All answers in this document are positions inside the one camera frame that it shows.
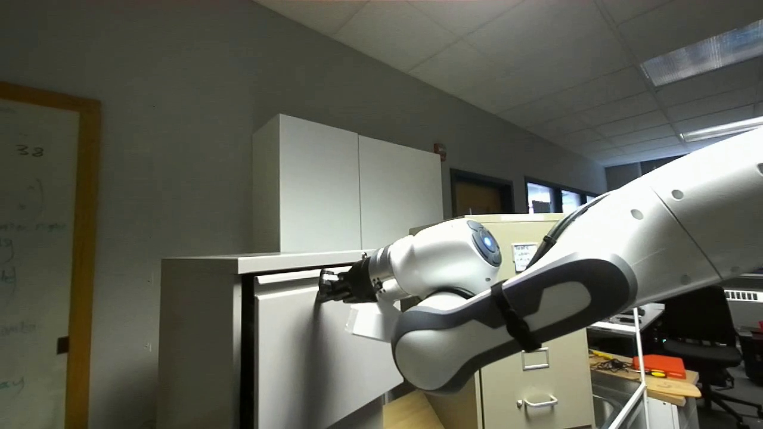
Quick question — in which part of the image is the white drawer cabinet body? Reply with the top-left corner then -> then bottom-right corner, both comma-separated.
155,247 -> 371,429

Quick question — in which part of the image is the narrow ceiling light strip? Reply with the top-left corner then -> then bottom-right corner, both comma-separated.
676,114 -> 763,146

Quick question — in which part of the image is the tall white wall cabinet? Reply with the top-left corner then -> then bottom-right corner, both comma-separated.
251,111 -> 445,257

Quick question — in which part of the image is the black strap on arm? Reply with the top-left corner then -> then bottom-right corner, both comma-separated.
487,280 -> 544,354

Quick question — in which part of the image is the beige metal filing cabinet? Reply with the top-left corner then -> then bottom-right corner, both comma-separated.
408,211 -> 598,429

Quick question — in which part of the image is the wooden framed whiteboard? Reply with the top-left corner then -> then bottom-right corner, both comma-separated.
0,80 -> 103,429

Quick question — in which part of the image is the dark wooden door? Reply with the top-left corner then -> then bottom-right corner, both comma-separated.
449,166 -> 517,218

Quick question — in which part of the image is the metal label holder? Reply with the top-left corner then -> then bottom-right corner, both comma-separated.
519,346 -> 552,374

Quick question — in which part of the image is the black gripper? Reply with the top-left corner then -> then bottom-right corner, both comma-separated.
316,254 -> 382,305

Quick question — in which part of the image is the white cabinet drawer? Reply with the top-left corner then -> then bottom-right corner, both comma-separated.
251,267 -> 406,429

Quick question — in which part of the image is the filing cabinet drawer handle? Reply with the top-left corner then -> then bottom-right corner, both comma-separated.
515,391 -> 562,416

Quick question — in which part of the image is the tall dark framed window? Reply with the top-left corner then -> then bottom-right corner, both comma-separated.
558,186 -> 588,214

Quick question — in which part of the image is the white paper tag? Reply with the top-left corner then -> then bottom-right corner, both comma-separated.
343,302 -> 403,346

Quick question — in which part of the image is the white metal pole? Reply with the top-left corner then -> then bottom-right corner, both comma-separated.
606,307 -> 649,429

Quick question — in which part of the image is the small dark framed window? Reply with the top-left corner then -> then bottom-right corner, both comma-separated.
523,178 -> 558,214

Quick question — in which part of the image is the black office chair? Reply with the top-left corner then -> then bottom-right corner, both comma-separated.
661,283 -> 763,423

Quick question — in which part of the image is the wooden side table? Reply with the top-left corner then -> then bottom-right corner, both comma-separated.
592,347 -> 704,429

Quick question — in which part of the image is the large ceiling light panel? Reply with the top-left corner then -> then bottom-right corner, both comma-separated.
639,18 -> 763,88

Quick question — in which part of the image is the orange tool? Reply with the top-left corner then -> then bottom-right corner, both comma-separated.
632,353 -> 688,382

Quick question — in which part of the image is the white paper label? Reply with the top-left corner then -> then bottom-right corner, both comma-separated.
511,240 -> 539,274

